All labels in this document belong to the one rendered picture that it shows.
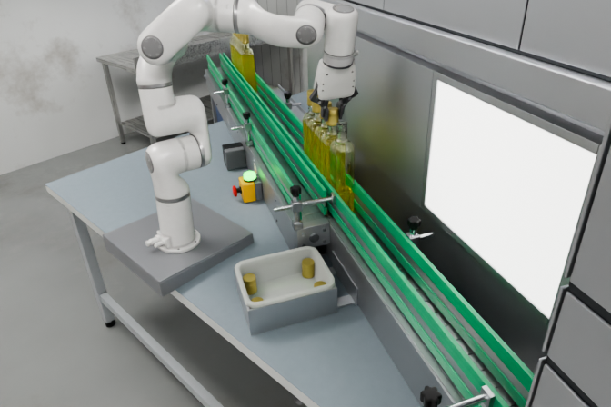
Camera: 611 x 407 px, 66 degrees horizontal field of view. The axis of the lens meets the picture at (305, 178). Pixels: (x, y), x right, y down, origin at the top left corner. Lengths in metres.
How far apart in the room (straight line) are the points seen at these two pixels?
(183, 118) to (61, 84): 3.05
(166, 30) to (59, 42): 3.11
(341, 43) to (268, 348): 0.73
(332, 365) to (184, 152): 0.64
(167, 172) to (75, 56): 3.06
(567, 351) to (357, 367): 0.78
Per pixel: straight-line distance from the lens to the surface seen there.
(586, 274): 0.32
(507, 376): 0.92
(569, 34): 0.82
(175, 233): 1.36
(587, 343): 0.34
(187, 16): 1.11
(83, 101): 4.34
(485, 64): 0.93
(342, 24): 1.12
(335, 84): 1.21
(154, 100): 1.23
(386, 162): 1.30
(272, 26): 1.09
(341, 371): 1.09
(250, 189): 1.62
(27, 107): 4.20
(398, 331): 1.03
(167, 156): 1.26
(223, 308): 1.25
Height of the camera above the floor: 1.59
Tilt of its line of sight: 28 degrees down
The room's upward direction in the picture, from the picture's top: 2 degrees counter-clockwise
